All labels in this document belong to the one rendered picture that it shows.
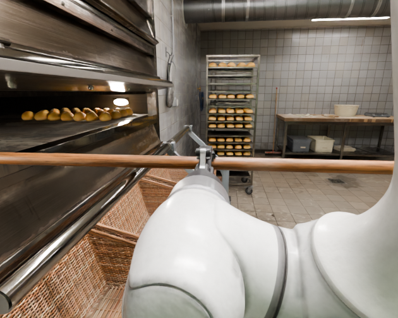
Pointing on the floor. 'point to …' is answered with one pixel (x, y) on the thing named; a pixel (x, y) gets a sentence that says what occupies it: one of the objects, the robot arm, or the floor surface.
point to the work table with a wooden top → (342, 135)
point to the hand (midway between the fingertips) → (207, 163)
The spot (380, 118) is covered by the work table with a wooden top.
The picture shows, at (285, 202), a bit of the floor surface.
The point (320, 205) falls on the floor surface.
